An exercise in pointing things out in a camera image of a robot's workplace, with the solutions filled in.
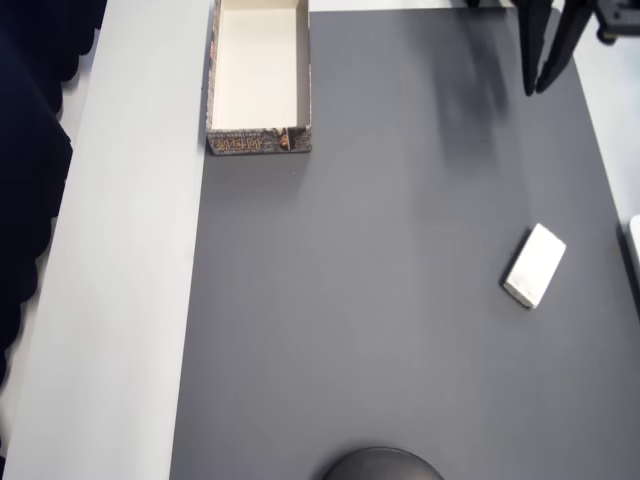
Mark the dark blue curtain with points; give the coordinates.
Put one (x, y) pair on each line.
(25, 150)

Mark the small white rectangular block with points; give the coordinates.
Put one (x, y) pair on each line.
(535, 265)

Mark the black round-base stand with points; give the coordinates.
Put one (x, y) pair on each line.
(382, 465)

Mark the grey table mat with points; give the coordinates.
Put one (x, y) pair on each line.
(375, 300)

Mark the patterned open cardboard box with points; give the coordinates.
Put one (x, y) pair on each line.
(260, 142)

